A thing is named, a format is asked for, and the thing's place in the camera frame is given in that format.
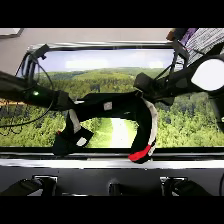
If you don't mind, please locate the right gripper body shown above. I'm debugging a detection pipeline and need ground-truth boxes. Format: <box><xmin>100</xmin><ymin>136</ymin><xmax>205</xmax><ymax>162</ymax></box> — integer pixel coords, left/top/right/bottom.
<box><xmin>133</xmin><ymin>72</ymin><xmax>158</xmax><ymax>98</ymax></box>

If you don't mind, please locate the purple garment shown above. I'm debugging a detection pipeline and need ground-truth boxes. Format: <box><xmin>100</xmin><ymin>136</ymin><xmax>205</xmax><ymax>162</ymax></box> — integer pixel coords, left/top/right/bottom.
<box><xmin>179</xmin><ymin>28</ymin><xmax>198</xmax><ymax>47</ymax></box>

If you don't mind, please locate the striped shirt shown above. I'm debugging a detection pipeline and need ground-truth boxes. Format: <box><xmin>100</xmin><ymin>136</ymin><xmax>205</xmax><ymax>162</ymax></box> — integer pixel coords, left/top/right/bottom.
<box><xmin>179</xmin><ymin>28</ymin><xmax>224</xmax><ymax>65</ymax></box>

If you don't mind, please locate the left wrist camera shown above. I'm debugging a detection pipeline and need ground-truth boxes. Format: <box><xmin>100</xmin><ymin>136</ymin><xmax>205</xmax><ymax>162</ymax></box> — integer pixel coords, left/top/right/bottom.
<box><xmin>29</xmin><ymin>43</ymin><xmax>52</xmax><ymax>63</ymax></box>

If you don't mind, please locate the black long-sleeved shirt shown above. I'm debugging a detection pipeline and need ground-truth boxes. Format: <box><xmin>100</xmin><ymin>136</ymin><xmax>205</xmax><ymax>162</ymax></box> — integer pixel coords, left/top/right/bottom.
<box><xmin>51</xmin><ymin>90</ymin><xmax>160</xmax><ymax>165</ymax></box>

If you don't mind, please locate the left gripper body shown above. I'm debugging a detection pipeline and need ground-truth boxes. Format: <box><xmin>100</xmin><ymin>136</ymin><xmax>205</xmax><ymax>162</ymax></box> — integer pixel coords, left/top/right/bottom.
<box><xmin>53</xmin><ymin>89</ymin><xmax>76</xmax><ymax>112</ymax></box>

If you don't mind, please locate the black cable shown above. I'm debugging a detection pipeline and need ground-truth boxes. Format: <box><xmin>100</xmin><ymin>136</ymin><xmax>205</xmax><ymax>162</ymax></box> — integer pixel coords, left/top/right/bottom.
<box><xmin>0</xmin><ymin>53</ymin><xmax>56</xmax><ymax>130</ymax></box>

